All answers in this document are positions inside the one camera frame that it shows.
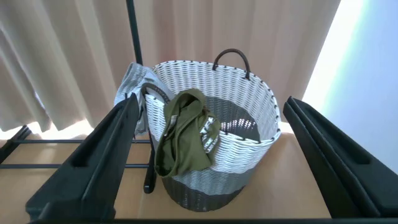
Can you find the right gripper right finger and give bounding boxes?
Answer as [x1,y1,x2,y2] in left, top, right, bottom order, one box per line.
[282,96,398,218]

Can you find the beige curtain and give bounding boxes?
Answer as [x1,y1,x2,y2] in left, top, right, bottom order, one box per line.
[0,0,342,133]

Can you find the black clothes rack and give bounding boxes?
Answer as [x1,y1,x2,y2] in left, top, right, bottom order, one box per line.
[0,0,158,194]

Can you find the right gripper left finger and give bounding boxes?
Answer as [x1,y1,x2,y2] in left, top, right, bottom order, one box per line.
[25,93,140,220]

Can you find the green printed t-shirt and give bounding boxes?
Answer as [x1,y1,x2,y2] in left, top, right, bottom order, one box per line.
[154,88,221,179]

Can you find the white laundry basket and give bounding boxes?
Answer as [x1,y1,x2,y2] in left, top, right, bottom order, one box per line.
[141,48,282,213]

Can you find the pale grey shorts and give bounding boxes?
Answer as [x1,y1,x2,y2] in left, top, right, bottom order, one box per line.
[114,62,175,136]

